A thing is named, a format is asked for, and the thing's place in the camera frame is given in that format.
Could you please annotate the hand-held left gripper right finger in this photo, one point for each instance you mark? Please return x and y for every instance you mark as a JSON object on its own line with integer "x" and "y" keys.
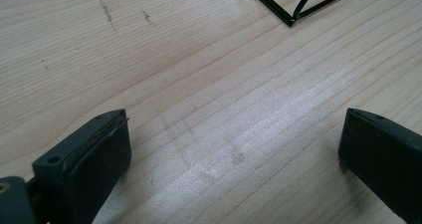
{"x": 381, "y": 151}

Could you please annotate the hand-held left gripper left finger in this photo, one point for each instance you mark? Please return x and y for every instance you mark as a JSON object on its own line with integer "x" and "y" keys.
{"x": 87, "y": 164}

